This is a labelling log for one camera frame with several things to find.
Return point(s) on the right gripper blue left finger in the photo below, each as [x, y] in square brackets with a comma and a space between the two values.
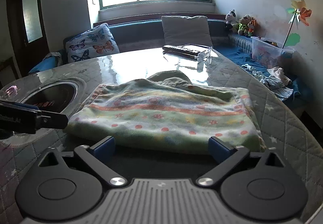
[104, 149]

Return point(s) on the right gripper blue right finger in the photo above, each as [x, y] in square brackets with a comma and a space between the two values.
[219, 150]

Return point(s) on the colourful patterned fleece garment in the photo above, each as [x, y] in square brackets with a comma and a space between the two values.
[168, 112]

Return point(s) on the dark storage bag with zipper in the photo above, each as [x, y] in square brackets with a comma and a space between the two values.
[58, 95]

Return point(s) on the pile of clothes on sofa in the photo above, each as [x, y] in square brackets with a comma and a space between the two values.
[277, 82]

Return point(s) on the clear eyeglasses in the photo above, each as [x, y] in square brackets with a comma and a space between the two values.
[204, 59]

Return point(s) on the dark wooden door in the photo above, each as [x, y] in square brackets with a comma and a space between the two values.
[27, 33]

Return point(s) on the black remote control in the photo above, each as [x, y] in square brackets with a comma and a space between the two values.
[181, 50]

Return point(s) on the butterfly print pillow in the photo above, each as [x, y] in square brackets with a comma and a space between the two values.
[92, 43]

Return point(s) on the clear plastic storage box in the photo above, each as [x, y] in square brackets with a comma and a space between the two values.
[271, 54]

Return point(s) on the blue corner sofa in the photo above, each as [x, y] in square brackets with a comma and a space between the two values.
[149, 34]

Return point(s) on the grey square cushion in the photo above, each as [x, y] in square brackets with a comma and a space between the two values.
[181, 30]

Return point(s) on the green orange plush toys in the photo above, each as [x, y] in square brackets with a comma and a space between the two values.
[246, 26]

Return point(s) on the black white plush cow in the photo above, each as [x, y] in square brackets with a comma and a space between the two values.
[231, 24]

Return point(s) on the paper pinwheel flower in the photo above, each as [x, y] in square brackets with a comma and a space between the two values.
[300, 14]

